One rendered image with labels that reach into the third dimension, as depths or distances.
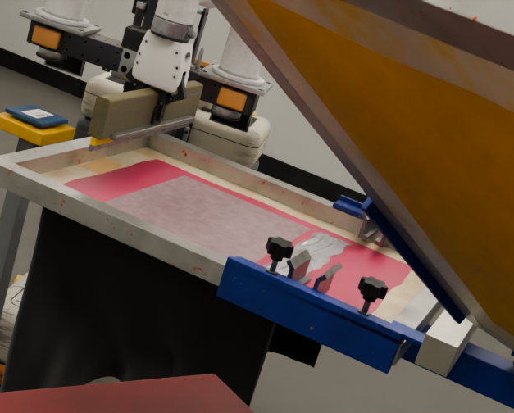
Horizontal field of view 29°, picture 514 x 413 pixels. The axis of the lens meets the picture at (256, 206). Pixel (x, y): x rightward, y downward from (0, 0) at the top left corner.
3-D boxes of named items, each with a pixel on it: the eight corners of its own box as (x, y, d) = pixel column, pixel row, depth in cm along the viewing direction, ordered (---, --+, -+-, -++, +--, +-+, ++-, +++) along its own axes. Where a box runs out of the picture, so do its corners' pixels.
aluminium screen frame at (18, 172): (-21, 178, 175) (-16, 157, 174) (140, 140, 228) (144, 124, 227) (393, 366, 152) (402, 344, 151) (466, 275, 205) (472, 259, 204)
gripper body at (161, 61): (203, 38, 191) (188, 93, 194) (157, 20, 194) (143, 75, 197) (185, 38, 184) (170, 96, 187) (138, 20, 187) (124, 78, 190)
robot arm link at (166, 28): (206, 28, 190) (202, 42, 191) (166, 13, 193) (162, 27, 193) (188, 29, 183) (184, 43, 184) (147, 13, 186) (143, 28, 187)
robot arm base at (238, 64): (219, 63, 243) (237, 2, 239) (268, 79, 242) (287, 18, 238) (206, 71, 229) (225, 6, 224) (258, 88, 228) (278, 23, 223)
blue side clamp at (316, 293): (215, 295, 160) (227, 256, 158) (227, 288, 165) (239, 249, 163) (387, 374, 152) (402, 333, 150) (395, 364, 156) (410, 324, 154)
